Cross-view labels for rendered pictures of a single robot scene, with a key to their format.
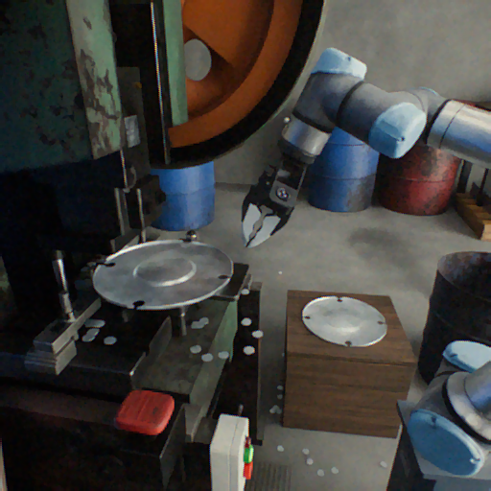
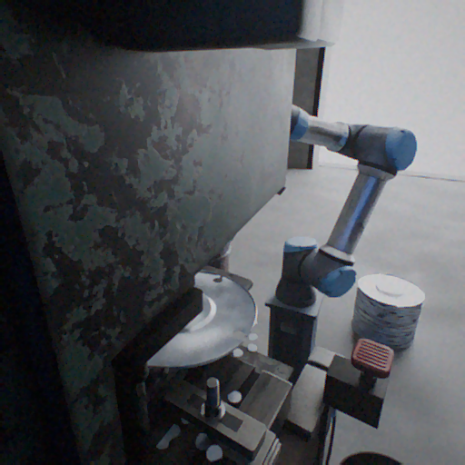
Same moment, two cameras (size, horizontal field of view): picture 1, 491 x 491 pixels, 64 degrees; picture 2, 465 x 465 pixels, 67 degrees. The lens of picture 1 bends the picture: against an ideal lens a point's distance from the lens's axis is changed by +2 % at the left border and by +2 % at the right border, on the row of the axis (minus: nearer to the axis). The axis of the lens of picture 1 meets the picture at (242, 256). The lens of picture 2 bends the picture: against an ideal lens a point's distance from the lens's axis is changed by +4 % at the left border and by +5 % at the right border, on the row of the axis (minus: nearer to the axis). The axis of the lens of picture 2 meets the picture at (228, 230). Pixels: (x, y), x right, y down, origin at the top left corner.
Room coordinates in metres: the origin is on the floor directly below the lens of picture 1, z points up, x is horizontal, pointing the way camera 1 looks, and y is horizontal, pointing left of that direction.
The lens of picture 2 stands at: (0.45, 0.64, 1.19)
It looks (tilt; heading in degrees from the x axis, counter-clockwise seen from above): 24 degrees down; 290
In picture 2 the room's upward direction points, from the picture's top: straight up
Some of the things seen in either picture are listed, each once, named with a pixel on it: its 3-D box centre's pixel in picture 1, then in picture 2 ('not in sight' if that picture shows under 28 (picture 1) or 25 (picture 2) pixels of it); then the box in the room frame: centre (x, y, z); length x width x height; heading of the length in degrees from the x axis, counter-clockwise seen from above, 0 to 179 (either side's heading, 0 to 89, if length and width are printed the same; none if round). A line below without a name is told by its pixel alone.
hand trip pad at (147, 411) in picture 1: (148, 426); (370, 371); (0.38, 0.13, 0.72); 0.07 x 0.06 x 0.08; 78
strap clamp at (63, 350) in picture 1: (65, 318); (218, 412); (0.58, 0.32, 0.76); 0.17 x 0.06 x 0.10; 168
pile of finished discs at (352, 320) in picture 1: (343, 319); not in sight; (1.13, -0.36, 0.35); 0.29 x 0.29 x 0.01
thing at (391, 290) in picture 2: not in sight; (390, 288); (0.20, -0.98, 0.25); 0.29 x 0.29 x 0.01
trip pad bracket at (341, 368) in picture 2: (159, 463); (351, 410); (0.40, 0.13, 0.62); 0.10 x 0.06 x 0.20; 168
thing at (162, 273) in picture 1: (165, 269); (181, 309); (0.72, 0.16, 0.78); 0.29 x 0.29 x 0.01
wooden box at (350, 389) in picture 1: (338, 358); not in sight; (1.13, -0.36, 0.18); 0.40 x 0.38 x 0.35; 83
